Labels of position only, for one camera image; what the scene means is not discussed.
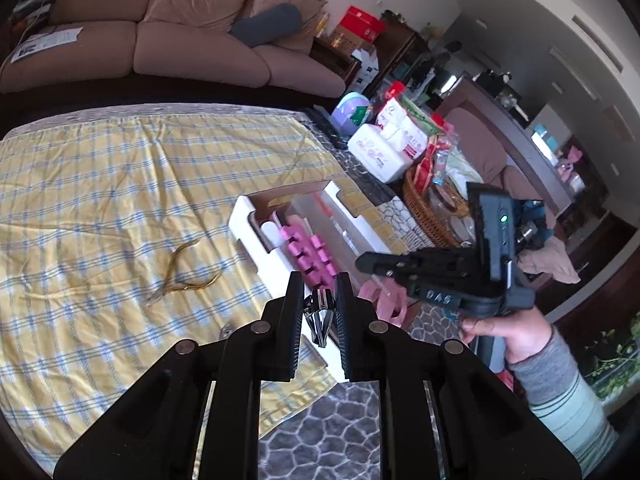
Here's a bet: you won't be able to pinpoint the white red-print tissue pack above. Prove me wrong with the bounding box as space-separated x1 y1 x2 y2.
375 97 433 161

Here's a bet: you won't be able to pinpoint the brown sofa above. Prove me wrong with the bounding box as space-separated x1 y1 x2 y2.
0 0 361 98

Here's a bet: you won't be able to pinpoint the red snack packets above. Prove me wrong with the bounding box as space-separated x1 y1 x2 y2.
415 120 458 196

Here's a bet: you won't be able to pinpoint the person's right forearm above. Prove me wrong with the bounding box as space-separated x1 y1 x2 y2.
507 327 621 476

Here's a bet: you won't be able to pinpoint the grey stone-pattern table cover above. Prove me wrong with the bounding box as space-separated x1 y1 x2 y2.
257 107 481 480

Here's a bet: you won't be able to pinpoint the yellow plaid tablecloth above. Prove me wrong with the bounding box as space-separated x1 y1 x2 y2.
0 102 381 476

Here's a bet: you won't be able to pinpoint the brown armchair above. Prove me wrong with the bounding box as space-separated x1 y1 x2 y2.
445 105 556 221

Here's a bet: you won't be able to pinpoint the blue cloth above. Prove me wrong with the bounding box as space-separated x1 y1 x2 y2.
510 199 546 226

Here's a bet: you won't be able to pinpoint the pink towel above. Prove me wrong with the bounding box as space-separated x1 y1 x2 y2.
360 280 416 328

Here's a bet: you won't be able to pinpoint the dark wooden cabinet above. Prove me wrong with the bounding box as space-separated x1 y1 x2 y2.
370 20 431 101

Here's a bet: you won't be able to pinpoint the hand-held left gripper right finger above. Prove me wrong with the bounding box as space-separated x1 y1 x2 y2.
334 271 583 480

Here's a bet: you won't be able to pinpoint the green potted plant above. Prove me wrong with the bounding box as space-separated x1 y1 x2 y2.
585 312 640 401

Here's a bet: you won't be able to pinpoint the red box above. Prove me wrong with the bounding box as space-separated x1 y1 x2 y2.
334 6 387 46

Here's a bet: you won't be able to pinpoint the clear plastic container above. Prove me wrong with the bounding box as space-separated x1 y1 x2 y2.
290 192 396 271

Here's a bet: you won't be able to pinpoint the cardboard box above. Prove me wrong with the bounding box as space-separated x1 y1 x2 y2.
229 180 423 383

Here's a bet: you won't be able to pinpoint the person's right hand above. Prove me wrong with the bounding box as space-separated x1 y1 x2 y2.
457 306 553 366

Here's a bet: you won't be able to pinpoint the beige pink cloth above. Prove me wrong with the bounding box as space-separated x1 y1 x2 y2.
517 237 581 283

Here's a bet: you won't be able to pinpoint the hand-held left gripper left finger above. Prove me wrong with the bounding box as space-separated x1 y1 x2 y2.
52 271 307 480

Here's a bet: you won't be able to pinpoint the black remote control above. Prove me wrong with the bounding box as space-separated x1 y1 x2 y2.
302 106 351 150

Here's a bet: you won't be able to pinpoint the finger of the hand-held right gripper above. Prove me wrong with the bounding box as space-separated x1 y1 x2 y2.
355 246 482 282

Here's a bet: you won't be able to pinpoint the printed paper sheet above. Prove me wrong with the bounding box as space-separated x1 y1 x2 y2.
10 27 83 63

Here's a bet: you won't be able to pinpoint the purple lidded container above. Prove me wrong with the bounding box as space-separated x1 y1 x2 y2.
332 91 373 128

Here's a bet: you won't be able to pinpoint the silver nail clipper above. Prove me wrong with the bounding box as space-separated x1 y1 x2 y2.
303 287 337 348

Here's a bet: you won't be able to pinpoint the grey pillow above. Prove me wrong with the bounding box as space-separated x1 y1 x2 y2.
230 2 306 46

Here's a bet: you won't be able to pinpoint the white wet wipes pack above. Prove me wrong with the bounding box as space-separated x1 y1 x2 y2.
347 122 418 184

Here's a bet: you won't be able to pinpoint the gold cuticle nipper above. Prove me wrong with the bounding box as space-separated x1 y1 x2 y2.
146 240 223 306

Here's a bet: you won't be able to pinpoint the pink foam toe separator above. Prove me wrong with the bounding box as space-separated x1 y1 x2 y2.
280 225 308 273
300 235 337 288

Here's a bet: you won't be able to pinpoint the wicker basket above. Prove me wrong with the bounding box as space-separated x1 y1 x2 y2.
402 165 478 250

